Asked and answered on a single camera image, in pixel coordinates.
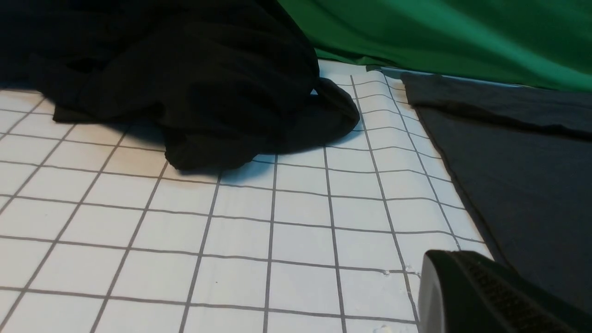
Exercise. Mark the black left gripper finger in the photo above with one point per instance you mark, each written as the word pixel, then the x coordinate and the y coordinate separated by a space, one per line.
pixel 466 292

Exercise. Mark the gray long sleeve shirt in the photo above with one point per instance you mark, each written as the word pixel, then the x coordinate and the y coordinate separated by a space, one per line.
pixel 521 161

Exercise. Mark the green backdrop cloth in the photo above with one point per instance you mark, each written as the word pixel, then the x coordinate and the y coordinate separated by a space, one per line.
pixel 540 43

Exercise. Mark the black clothes pile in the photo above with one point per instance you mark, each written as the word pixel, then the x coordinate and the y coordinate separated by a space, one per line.
pixel 224 80

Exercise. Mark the white grid table cover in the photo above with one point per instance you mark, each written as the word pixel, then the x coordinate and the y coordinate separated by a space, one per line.
pixel 99 234

